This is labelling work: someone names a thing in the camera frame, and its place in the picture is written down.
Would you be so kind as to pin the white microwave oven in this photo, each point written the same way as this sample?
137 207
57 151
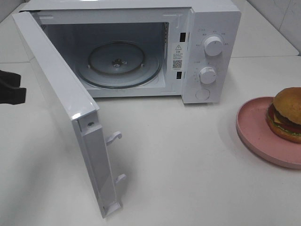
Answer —
177 28

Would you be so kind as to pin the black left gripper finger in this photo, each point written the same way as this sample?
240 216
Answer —
9 81
12 96

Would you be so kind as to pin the burger with lettuce and tomato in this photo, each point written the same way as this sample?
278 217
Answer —
283 115

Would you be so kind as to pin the white timer knob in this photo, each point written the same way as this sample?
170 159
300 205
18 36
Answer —
207 75

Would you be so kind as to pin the round white door release button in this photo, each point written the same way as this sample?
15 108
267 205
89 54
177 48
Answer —
203 94

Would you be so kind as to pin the glass microwave turntable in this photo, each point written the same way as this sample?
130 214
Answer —
119 65

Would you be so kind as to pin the white upper power knob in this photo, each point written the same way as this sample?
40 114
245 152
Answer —
213 45

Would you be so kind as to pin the pink speckled plate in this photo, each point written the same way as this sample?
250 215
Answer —
256 135

